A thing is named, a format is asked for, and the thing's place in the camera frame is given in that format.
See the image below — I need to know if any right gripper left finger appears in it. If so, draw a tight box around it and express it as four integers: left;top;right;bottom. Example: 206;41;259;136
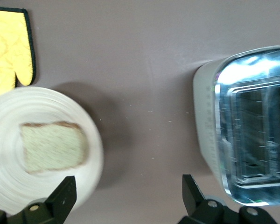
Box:
0;176;77;224

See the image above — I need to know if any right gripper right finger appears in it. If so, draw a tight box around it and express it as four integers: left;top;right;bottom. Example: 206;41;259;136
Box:
178;174;277;224

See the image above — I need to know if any slice of bread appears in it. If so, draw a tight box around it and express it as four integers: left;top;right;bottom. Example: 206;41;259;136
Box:
20;121;89;175

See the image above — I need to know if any round wooden plate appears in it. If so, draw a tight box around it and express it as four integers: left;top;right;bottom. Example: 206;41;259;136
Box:
0;86;105;215

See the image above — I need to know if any chrome and cream toaster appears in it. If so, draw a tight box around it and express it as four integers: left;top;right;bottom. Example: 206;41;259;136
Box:
192;44;280;207

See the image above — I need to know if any yellow quilted oven mitt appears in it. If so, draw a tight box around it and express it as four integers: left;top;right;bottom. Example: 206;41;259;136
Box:
0;8;36;100

